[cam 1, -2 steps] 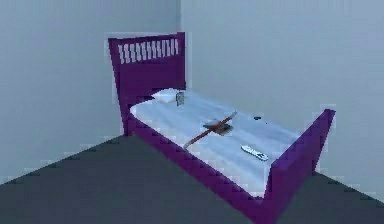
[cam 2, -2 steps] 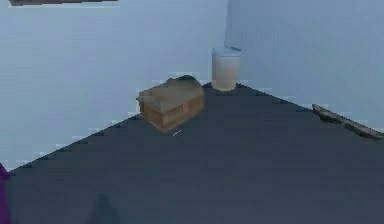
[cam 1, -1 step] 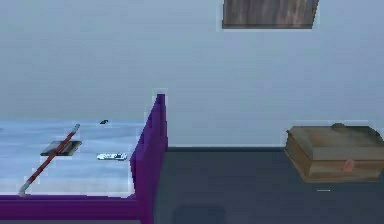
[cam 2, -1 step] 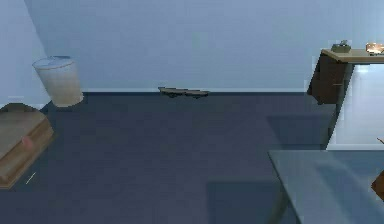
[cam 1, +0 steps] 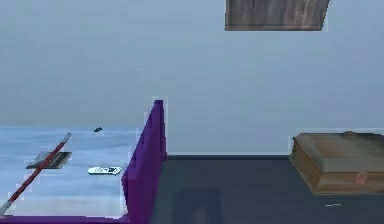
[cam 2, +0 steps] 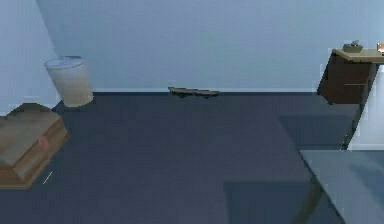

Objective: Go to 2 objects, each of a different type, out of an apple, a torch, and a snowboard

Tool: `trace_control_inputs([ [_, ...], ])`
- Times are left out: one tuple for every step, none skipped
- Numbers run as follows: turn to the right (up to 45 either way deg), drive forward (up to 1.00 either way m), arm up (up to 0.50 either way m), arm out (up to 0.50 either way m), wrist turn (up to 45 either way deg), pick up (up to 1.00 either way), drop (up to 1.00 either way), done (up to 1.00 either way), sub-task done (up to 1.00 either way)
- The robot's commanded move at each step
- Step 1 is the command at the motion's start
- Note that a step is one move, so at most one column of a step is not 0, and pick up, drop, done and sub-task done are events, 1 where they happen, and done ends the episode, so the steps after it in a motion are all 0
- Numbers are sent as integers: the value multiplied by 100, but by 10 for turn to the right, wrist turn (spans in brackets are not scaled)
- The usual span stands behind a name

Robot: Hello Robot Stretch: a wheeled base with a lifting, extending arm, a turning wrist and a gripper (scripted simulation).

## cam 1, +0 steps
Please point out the small black object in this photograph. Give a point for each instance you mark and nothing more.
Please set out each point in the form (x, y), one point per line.
(97, 129)

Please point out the white remote control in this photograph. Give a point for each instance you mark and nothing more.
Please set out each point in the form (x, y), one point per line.
(104, 170)

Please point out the grey flat book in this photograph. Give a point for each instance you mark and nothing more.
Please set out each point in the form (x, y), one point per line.
(58, 160)

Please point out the brown wooden chest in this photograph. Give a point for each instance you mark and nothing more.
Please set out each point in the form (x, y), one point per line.
(340, 163)

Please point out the red and grey baseball bat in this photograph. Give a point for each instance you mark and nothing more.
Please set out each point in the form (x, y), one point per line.
(36, 170)

